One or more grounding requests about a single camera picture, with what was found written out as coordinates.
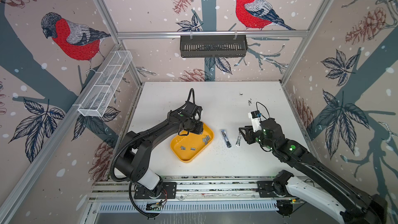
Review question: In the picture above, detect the staple strip in tray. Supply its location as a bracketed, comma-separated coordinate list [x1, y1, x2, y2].
[202, 135, 211, 145]

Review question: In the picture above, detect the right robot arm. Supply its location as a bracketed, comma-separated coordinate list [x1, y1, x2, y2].
[239, 118, 388, 224]

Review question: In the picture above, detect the black wall basket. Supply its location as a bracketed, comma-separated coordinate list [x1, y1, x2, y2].
[180, 35, 248, 58]

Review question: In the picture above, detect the yellow plastic tray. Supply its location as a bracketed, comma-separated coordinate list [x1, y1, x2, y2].
[170, 123, 214, 163]

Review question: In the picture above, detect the white wire mesh shelf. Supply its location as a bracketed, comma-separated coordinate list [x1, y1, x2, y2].
[78, 50, 132, 117]

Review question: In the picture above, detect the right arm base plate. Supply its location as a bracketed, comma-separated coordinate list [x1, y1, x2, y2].
[256, 180, 279, 198]

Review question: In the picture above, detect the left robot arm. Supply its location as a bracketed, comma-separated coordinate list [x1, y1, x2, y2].
[109, 88, 204, 197]

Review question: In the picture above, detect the aluminium mounting rail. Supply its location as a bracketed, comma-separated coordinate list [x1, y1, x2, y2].
[90, 176, 346, 203]

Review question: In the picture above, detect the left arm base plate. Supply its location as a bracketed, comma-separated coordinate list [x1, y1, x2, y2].
[134, 181, 177, 200]

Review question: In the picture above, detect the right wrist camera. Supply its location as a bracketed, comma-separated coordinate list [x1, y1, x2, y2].
[248, 110, 262, 132]

